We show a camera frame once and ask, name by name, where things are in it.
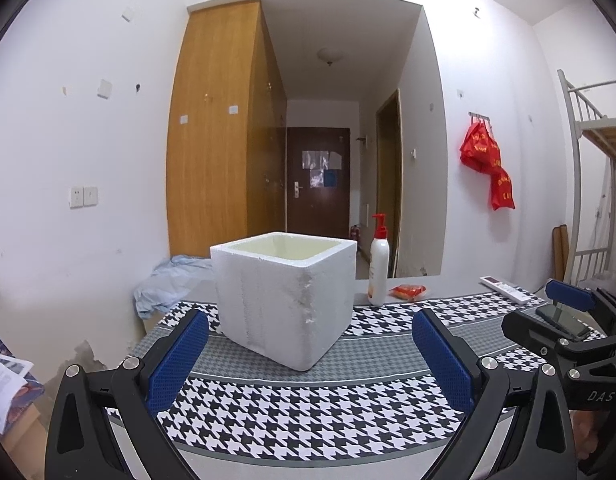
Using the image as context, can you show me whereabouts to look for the metal bunk bed frame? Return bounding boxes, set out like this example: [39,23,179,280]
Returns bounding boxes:
[558,69,616,286]

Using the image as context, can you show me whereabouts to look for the white foam box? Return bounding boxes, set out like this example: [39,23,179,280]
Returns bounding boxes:
[210,231,357,372]

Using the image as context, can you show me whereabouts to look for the person's right hand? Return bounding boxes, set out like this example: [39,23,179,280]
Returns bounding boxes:
[570,406,601,463]

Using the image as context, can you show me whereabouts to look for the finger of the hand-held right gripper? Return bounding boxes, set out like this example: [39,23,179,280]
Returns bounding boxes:
[545,279,616,334]
[502,310,616,380]

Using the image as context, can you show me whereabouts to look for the cardboard box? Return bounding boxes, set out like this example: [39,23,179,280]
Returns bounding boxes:
[0,395,51,461]

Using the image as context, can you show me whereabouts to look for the red snack packet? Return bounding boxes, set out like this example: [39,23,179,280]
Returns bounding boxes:
[389,283,427,302]

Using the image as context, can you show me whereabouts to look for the white printed paper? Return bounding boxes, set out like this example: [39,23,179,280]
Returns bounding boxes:
[0,351,29,433]

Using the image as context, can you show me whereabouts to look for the wooden wardrobe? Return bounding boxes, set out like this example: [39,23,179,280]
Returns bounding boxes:
[167,0,289,258]

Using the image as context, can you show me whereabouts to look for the white lotion pump bottle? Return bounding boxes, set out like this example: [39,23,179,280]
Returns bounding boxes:
[367,213,390,307]

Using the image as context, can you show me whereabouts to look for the wooden side door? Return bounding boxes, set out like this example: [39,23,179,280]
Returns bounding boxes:
[375,89,403,278]

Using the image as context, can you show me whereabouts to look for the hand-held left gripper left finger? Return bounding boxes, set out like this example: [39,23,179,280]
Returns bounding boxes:
[44,309,211,480]

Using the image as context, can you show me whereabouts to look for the dark brown door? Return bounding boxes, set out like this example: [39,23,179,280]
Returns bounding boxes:
[286,126,351,241]

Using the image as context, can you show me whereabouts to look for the blue paper notice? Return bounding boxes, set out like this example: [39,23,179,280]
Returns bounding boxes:
[310,167,339,188]

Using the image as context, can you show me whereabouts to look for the red plastic bag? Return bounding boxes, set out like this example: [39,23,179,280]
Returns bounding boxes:
[460,121,501,173]
[489,167,516,211]

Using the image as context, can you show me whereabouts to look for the wooden boards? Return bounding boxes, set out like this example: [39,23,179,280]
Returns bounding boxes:
[553,225,570,281]

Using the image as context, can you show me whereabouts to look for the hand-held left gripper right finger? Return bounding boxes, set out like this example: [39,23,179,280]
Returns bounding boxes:
[412,308,574,480]

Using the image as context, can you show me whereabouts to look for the light blue crumpled cloth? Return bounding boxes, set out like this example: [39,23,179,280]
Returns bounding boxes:
[134,255,215,320]

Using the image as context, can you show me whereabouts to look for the white remote control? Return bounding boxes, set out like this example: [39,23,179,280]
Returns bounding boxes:
[479,275,534,306]

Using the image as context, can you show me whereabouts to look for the houndstooth tablecloth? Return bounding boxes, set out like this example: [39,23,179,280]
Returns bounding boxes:
[125,292,609,461]

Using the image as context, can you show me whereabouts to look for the grey paper notice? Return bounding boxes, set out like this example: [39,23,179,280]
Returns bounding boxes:
[302,150,343,171]

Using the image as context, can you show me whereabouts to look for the black smartphone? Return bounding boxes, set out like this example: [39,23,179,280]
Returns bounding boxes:
[534,304,594,339]

